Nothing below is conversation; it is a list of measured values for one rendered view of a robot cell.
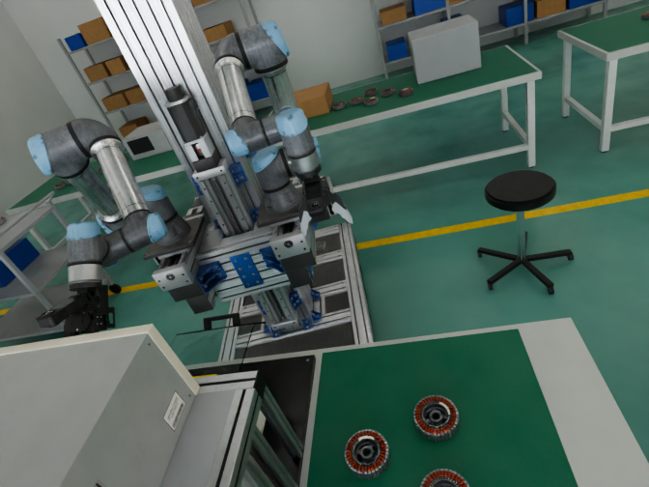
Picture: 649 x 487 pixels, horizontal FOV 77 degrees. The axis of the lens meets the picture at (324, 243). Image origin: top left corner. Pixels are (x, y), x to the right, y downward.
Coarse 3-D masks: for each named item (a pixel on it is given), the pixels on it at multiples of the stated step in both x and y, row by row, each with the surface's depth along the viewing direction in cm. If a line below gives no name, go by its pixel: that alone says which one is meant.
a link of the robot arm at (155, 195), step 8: (144, 192) 160; (152, 192) 160; (160, 192) 162; (152, 200) 160; (160, 200) 162; (168, 200) 166; (152, 208) 161; (160, 208) 163; (168, 208) 166; (168, 216) 166
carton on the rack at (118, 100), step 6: (126, 90) 704; (108, 96) 711; (114, 96) 693; (120, 96) 692; (126, 96) 699; (108, 102) 702; (114, 102) 701; (120, 102) 699; (126, 102) 698; (108, 108) 708; (114, 108) 707
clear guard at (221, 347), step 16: (176, 336) 115; (192, 336) 113; (208, 336) 111; (224, 336) 109; (240, 336) 107; (176, 352) 110; (192, 352) 108; (208, 352) 106; (224, 352) 105; (240, 352) 103; (192, 368) 103; (208, 368) 102; (224, 368) 100
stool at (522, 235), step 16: (512, 176) 223; (528, 176) 218; (544, 176) 214; (496, 192) 215; (512, 192) 211; (528, 192) 207; (544, 192) 203; (512, 208) 206; (528, 208) 203; (480, 256) 259; (496, 256) 251; (512, 256) 244; (528, 256) 240; (544, 256) 237; (560, 256) 236; (496, 272) 238
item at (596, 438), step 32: (320, 352) 138; (544, 352) 114; (576, 352) 111; (544, 384) 107; (576, 384) 104; (576, 416) 98; (608, 416) 96; (576, 448) 93; (608, 448) 91; (640, 448) 89; (576, 480) 88; (608, 480) 86; (640, 480) 84
